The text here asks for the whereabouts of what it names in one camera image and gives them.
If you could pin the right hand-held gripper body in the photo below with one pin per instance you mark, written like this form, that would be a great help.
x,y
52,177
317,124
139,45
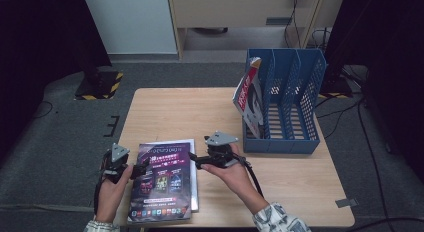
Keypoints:
x,y
221,152

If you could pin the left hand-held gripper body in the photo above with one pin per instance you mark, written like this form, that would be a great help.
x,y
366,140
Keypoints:
x,y
116,165

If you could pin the thick white book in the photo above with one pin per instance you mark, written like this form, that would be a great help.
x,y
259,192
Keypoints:
x,y
195,178

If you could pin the purple cover magazine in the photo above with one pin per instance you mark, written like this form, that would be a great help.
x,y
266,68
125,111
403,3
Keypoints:
x,y
163,192

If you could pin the blue plastic file rack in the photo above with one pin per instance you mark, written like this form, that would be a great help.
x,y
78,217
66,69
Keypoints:
x,y
283,145

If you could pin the red title magazine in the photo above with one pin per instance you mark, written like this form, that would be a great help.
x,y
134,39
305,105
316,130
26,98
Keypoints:
x,y
248,95

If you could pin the person's right hand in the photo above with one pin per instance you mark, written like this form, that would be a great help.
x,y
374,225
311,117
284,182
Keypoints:
x,y
236,178

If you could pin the person's left hand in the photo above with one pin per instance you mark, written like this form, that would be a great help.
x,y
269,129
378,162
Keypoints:
x,y
110,195

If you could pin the black floor tape mark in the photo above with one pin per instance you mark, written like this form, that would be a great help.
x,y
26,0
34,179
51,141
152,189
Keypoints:
x,y
113,125

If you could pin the black stand striped base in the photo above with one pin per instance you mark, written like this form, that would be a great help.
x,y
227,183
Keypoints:
x,y
335,90
100,85

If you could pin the grey tape piece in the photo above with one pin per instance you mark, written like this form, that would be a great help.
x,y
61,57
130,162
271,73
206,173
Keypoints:
x,y
346,202

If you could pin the beige wooden desk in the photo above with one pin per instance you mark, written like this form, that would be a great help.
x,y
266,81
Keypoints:
x,y
233,12

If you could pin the white cabinet panel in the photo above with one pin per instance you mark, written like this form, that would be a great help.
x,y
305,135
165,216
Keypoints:
x,y
130,22

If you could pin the dark curtain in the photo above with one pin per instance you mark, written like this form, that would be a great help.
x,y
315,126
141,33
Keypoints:
x,y
393,32
33,42

